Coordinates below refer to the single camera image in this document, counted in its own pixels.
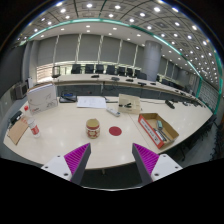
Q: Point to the red-edged open cardboard box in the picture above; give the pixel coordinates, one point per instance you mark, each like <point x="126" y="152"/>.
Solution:
<point x="148" y="130"/>

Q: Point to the row of black office chairs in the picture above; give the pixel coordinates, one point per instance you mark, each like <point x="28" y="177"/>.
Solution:
<point x="100" y="69"/>

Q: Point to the black desk microphone unit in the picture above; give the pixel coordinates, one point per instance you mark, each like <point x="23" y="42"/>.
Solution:
<point x="170" y="104"/>

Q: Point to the white power strip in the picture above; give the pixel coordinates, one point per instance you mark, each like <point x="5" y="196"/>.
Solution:
<point x="113" y="111"/>

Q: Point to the small black desk monitor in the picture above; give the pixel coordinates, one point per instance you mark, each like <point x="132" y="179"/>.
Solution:
<point x="56" y="71"/>

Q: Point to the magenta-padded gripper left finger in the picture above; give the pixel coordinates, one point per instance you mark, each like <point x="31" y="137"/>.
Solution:
<point x="76" y="160"/>

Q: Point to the white cardboard box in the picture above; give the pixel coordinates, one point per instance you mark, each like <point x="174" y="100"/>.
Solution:
<point x="41" y="99"/>

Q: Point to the beige open box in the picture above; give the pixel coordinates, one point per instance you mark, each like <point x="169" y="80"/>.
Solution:
<point x="130" y="99"/>

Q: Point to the black desk console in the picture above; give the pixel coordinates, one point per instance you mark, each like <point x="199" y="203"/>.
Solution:
<point x="68" y="98"/>

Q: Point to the dark hand tools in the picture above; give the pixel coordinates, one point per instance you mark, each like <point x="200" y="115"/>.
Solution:
<point x="163" y="135"/>

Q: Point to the flat round red coaster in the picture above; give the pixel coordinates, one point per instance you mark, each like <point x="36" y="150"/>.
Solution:
<point x="115" y="131"/>

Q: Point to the clear red-capped water bottle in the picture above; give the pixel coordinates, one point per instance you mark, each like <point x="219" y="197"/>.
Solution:
<point x="33" y="128"/>

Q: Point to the brown paper envelope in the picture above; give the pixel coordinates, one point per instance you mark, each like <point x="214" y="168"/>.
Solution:
<point x="17" y="131"/>

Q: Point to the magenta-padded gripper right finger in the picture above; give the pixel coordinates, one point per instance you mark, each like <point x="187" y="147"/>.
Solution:
<point x="146" y="160"/>

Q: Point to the white paper sheet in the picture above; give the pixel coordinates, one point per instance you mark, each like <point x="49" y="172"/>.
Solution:
<point x="91" y="102"/>

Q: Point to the black power adapter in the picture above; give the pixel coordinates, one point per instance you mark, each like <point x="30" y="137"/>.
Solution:
<point x="15" y="117"/>

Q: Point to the grey monitor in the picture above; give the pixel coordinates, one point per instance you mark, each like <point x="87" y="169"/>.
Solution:
<point x="20" y="90"/>

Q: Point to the long curved conference desk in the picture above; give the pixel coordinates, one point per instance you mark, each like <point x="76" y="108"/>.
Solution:
<point x="86" y="79"/>

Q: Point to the ceiling lights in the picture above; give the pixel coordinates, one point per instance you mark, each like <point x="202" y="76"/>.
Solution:
<point x="133" y="20"/>

